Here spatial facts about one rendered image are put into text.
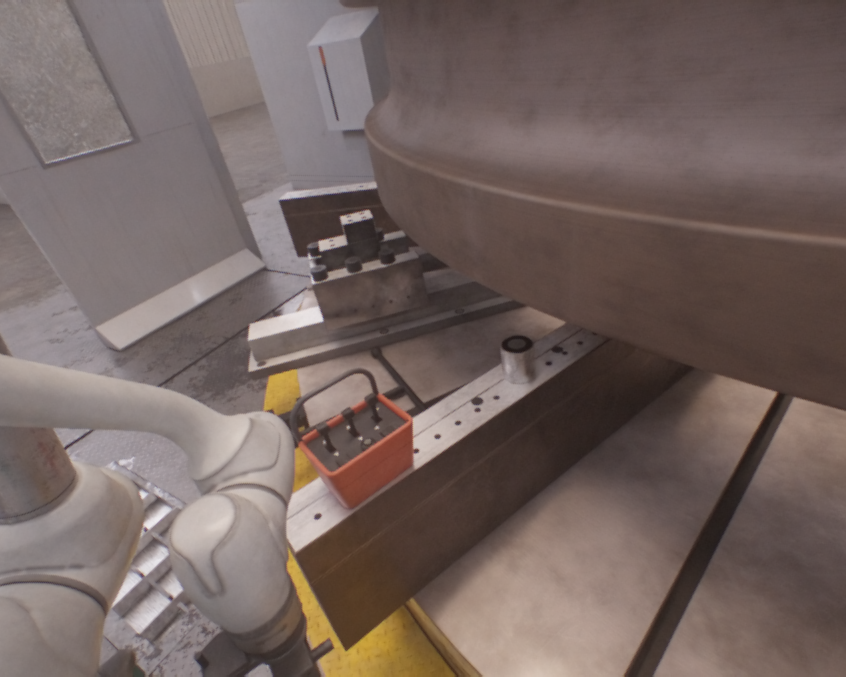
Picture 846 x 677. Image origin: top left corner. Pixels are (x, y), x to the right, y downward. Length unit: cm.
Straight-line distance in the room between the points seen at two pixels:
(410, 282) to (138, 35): 260
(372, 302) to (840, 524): 158
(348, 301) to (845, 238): 158
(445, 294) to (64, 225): 239
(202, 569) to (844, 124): 98
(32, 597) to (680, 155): 113
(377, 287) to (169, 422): 143
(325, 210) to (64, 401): 267
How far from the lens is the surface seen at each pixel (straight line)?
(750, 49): 97
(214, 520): 59
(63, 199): 370
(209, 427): 68
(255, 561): 60
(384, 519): 108
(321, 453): 99
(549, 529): 140
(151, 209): 391
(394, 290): 201
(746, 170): 96
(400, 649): 163
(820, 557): 150
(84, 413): 59
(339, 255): 205
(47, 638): 81
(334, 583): 112
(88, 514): 84
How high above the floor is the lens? 145
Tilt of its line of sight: 34 degrees down
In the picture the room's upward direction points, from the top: 11 degrees counter-clockwise
